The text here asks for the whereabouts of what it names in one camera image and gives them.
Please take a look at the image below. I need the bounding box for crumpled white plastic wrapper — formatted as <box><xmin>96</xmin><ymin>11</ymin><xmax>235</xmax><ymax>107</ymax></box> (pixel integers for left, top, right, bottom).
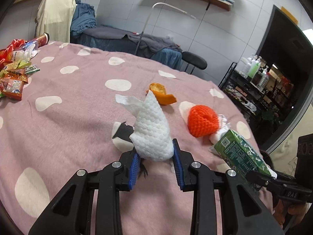
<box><xmin>218</xmin><ymin>114</ymin><xmax>231</xmax><ymax>130</ymax></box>

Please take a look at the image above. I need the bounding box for dark doorway frame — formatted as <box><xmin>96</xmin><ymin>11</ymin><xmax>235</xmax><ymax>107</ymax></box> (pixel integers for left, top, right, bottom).
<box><xmin>257</xmin><ymin>5</ymin><xmax>312</xmax><ymax>150</ymax></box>

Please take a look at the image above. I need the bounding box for crumpled light blue tissue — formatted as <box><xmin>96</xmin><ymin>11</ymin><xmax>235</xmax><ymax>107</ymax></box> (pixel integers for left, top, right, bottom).
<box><xmin>209</xmin><ymin>124</ymin><xmax>230</xmax><ymax>145</ymax></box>

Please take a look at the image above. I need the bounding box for red snack bag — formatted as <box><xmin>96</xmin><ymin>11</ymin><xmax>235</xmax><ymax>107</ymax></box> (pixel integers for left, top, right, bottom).
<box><xmin>0</xmin><ymin>39</ymin><xmax>26</xmax><ymax>69</ymax></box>

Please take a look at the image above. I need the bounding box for black trolley shelf rack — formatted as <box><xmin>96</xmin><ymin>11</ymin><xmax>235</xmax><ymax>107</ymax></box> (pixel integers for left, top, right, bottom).
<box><xmin>219</xmin><ymin>62</ymin><xmax>283</xmax><ymax>133</ymax></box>

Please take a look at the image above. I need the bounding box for cream cloth on chair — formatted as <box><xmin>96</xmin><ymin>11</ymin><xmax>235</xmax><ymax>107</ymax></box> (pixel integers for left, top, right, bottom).
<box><xmin>35</xmin><ymin>0</ymin><xmax>76</xmax><ymax>42</ymax></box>

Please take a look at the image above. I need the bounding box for pink spotted bed cover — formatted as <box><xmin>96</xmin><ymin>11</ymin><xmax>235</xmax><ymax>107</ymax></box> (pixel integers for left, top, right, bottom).
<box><xmin>1</xmin><ymin>42</ymin><xmax>257</xmax><ymax>234</ymax></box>

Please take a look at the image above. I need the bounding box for green drink carton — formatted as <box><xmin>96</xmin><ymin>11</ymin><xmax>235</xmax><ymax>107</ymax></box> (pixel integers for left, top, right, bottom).
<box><xmin>213</xmin><ymin>129</ymin><xmax>277</xmax><ymax>192</ymax></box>

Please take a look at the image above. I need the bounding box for white curved pipe stand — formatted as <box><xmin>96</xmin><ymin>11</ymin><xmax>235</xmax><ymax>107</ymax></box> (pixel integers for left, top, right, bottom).
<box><xmin>134</xmin><ymin>2</ymin><xmax>197</xmax><ymax>55</ymax></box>

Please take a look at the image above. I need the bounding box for person's right hand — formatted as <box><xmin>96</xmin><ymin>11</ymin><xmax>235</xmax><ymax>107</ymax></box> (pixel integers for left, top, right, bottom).
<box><xmin>273</xmin><ymin>200</ymin><xmax>311</xmax><ymax>228</ymax></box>

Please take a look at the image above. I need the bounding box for white paper towel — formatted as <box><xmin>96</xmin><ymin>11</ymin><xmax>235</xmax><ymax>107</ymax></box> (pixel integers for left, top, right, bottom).
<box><xmin>115</xmin><ymin>91</ymin><xmax>174</xmax><ymax>162</ymax></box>

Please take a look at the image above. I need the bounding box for orange peel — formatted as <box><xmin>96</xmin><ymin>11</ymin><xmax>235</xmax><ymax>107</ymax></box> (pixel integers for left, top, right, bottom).
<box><xmin>146</xmin><ymin>83</ymin><xmax>177</xmax><ymax>106</ymax></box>

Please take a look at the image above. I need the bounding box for massage bed with grey cover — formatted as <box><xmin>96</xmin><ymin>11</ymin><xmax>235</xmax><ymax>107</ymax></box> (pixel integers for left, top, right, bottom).
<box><xmin>70</xmin><ymin>26</ymin><xmax>182</xmax><ymax>69</ymax></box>

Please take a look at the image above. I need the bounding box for clear pump bottle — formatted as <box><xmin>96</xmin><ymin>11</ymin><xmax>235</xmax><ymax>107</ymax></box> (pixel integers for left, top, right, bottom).
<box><xmin>257</xmin><ymin>66</ymin><xmax>268</xmax><ymax>92</ymax></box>

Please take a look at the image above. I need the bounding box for orange snack packet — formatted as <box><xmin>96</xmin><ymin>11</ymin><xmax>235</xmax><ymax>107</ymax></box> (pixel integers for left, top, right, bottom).
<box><xmin>1</xmin><ymin>78</ymin><xmax>24</xmax><ymax>101</ymax></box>

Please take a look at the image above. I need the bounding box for red chips tube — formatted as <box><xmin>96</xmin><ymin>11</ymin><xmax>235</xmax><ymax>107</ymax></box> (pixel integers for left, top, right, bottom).
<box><xmin>32</xmin><ymin>32</ymin><xmax>50</xmax><ymax>48</ymax></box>

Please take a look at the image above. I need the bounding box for green lotion bottle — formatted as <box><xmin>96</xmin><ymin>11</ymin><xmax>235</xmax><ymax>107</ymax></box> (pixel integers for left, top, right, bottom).
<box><xmin>247</xmin><ymin>58</ymin><xmax>261</xmax><ymax>79</ymax></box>

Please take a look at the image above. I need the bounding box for white pump bottle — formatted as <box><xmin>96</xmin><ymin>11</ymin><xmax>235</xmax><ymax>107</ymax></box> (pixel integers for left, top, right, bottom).
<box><xmin>239</xmin><ymin>57</ymin><xmax>252</xmax><ymax>78</ymax></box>

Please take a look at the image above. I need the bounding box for clear plastic bottle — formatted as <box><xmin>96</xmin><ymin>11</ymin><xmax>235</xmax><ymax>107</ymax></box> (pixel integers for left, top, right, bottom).
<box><xmin>8</xmin><ymin>41</ymin><xmax>38</xmax><ymax>62</ymax></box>

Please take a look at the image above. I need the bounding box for blue bedding pile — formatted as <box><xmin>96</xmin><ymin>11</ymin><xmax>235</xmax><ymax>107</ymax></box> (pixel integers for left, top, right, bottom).
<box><xmin>70</xmin><ymin>0</ymin><xmax>97</xmax><ymax>39</ymax></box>

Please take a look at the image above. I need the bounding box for black round stool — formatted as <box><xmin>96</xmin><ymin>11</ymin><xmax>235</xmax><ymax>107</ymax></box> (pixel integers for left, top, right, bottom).
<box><xmin>182</xmin><ymin>52</ymin><xmax>207</xmax><ymax>74</ymax></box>

